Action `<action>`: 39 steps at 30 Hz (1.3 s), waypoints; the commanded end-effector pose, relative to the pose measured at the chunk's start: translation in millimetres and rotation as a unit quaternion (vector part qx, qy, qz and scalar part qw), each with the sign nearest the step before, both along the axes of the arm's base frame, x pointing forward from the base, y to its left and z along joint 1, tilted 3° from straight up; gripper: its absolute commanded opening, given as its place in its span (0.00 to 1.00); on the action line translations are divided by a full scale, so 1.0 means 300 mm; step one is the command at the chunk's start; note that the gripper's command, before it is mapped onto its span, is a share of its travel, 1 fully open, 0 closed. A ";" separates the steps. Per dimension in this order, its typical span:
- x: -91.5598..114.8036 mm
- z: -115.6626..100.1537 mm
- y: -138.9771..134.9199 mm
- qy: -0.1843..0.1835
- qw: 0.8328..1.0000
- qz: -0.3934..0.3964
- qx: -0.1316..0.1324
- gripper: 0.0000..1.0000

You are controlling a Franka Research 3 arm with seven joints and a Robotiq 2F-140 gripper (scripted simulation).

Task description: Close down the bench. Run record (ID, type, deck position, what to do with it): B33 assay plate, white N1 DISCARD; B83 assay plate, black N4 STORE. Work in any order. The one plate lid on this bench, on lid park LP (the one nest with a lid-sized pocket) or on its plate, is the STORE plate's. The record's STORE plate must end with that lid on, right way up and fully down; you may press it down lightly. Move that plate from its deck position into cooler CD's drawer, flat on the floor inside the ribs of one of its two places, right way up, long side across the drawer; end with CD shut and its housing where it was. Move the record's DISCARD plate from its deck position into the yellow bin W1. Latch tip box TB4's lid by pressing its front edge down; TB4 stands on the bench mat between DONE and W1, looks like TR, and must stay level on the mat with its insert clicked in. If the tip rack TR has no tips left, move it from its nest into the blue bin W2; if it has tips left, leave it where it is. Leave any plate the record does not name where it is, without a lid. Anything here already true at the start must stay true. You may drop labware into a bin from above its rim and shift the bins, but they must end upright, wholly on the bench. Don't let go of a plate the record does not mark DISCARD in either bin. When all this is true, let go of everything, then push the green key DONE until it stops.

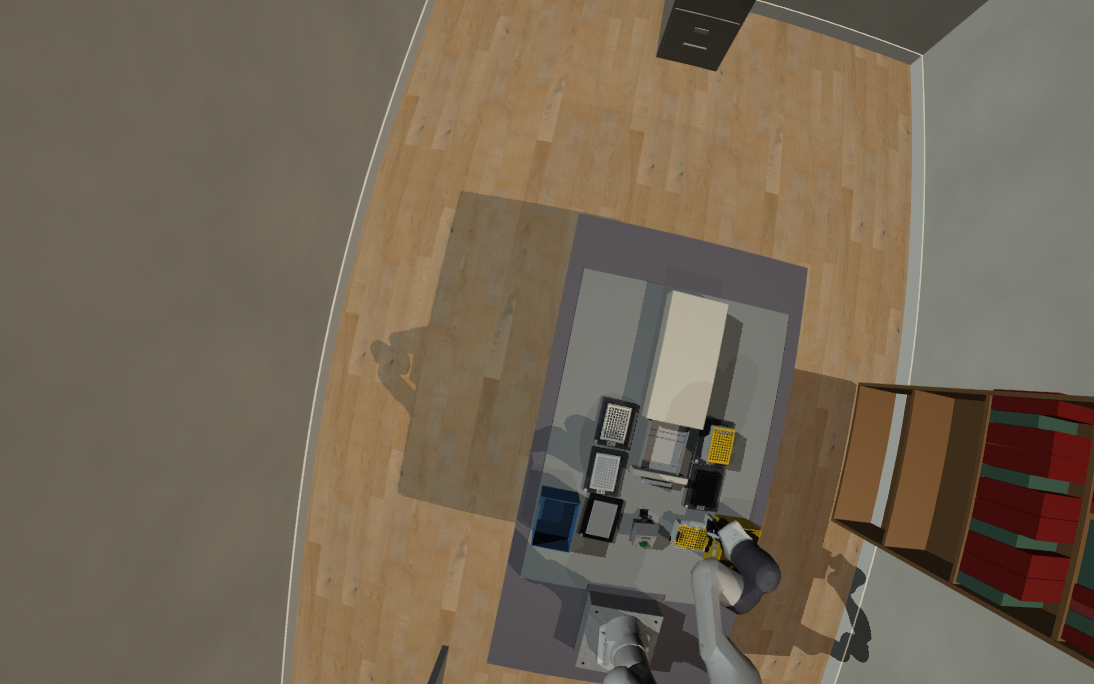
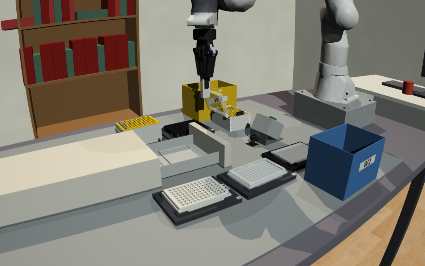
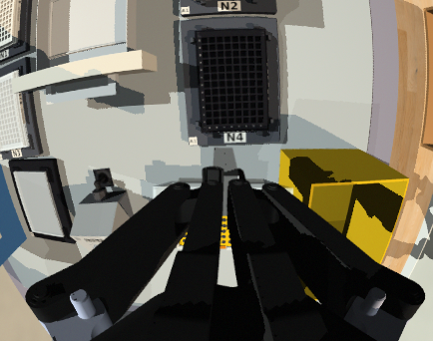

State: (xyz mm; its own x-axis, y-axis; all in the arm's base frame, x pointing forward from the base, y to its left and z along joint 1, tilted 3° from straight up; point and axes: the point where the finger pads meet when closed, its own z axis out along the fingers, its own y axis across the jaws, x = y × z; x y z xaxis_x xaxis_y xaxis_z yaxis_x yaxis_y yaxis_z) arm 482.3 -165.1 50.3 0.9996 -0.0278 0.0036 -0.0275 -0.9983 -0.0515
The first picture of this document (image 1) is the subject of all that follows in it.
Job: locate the yellow open-top bin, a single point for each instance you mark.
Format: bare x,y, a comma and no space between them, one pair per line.
713,548

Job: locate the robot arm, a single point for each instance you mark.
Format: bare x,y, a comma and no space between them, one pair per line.
756,573

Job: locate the blue open-top bin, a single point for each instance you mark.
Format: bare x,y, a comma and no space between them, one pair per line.
556,520

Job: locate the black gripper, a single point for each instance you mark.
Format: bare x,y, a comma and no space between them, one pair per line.
712,531

